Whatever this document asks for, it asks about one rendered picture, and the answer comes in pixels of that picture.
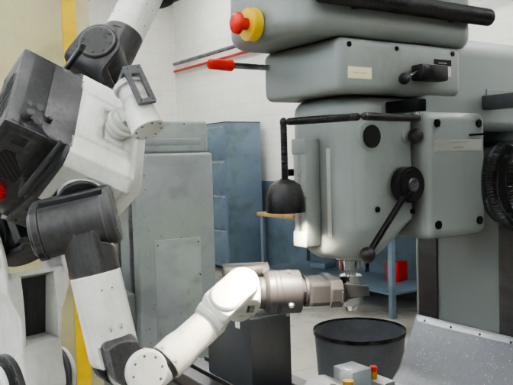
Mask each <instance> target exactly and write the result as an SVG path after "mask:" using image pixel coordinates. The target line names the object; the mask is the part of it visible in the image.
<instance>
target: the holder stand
mask: <svg viewBox="0 0 513 385"><path fill-rule="evenodd" d="M208 359H209V372H211V373H212V374H214V375H216V376H218V377H220V378H222V379H224V380H226V381H227V382H229V383H232V384H233V385H291V384H292V362H291V333H290V313H289V316H286V314H272V315H268V314H267V313H266V312H265V311H264V310H263V309H259V310H258V312H257V313H256V314H255V315H252V316H251V317H249V319H247V320H245V321H242V322H234V321H232V320H230V322H229V323H228V325H227V327H226V329H225V331H224V332H223V333H222V334H221V335H220V336H219V337H218V338H216V339H215V340H214V341H213V342H212V343H211V344H210V345H209V346H208Z"/></svg>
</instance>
